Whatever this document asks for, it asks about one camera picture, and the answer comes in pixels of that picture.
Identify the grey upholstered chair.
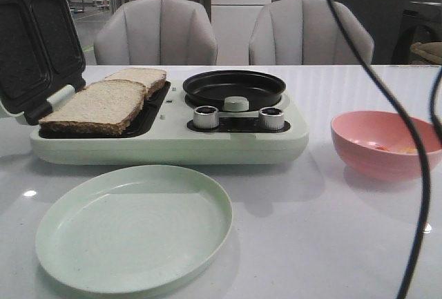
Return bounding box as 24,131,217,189
249,0,358,65
93,0,218,66

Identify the breakfast maker hinged lid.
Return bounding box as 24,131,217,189
1,0,86,126

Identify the silver control knob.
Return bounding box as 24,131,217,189
258,107,285,131
192,106,219,130

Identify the cooked shrimp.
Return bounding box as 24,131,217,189
368,142,418,155

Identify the left grey upholstered chair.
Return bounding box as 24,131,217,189
93,0,218,66

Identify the left silver control knob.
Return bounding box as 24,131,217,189
192,106,219,130

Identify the black round frying pan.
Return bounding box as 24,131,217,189
182,70,286,111

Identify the mint green round plate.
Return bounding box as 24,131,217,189
35,165,233,298

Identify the mint green breakfast maker base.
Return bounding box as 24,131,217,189
30,81,309,165

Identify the white refrigerator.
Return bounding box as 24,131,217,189
211,0,271,66

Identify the right silver control knob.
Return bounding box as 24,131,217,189
258,107,285,131

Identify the bread slice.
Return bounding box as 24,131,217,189
39,79,146,136
104,68,166,100

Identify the dark washing machine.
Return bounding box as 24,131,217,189
391,1,441,64

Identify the right grey upholstered chair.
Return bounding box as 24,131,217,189
249,0,358,65

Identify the mint green pan handle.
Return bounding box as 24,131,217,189
222,96,249,113

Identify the black cable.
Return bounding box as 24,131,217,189
314,0,442,299

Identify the pink plastic bowl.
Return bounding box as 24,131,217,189
331,110,421,182

